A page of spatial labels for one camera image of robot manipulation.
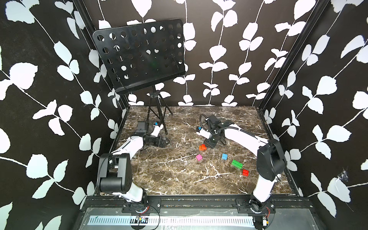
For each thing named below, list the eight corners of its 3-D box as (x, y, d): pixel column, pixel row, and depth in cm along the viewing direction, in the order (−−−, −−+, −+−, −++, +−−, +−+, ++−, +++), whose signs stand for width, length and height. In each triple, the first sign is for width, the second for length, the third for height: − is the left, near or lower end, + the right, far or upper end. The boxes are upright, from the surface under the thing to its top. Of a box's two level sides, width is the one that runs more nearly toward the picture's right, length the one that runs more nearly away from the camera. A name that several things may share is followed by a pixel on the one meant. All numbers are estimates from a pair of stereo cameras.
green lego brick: (230, 164, 91) (231, 163, 89) (232, 160, 93) (233, 159, 91) (240, 169, 89) (241, 168, 87) (242, 165, 91) (243, 164, 89)
